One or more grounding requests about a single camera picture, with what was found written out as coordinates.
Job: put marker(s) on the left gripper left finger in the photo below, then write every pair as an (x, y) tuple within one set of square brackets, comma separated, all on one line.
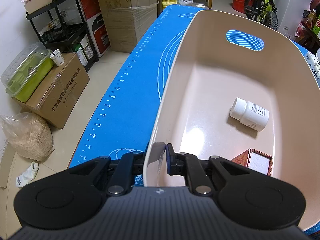
[(126, 172)]

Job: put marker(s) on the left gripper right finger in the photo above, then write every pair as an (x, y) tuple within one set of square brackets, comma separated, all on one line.
[(191, 169)]

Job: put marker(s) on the white pill bottle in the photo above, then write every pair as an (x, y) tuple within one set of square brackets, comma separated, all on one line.
[(249, 114)]

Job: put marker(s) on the beige plastic storage bin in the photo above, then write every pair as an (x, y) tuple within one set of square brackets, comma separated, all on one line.
[(238, 88)]

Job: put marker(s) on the blue silicone baking mat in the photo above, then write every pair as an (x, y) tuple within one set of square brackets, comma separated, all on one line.
[(125, 117)]

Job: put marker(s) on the white sock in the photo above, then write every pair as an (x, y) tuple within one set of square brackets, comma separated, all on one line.
[(28, 175)]

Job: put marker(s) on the plastic bag of grain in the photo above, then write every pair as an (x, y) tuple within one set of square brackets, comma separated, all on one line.
[(29, 134)]

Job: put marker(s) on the brown cardboard box on floor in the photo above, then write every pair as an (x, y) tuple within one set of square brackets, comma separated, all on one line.
[(59, 91)]

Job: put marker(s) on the flat cardboard sheet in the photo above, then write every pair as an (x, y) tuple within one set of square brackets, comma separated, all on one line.
[(6, 163)]

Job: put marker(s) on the white paper cup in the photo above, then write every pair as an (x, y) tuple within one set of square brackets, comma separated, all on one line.
[(57, 57)]

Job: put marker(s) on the green dish rack clear lid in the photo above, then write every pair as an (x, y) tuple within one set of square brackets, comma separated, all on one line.
[(26, 71)]

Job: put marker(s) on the white tissue box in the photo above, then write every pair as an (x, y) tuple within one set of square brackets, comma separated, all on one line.
[(314, 66)]

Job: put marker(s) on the yellow oil jug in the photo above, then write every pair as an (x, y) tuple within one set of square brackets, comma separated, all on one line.
[(166, 3)]

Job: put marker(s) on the black metal shelf rack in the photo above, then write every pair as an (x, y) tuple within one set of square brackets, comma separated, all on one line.
[(64, 36)]

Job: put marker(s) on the large stacked cardboard box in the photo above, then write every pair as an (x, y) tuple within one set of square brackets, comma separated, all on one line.
[(126, 21)]

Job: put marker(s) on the red white appliance box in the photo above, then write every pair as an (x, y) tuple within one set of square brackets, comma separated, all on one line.
[(96, 26)]

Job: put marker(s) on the dark wooden side table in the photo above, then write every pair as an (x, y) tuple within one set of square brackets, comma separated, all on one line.
[(309, 41)]

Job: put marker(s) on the green black bicycle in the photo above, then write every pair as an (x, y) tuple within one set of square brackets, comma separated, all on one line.
[(262, 11)]

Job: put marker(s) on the white freezer appliance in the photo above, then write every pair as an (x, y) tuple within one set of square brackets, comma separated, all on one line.
[(290, 13)]

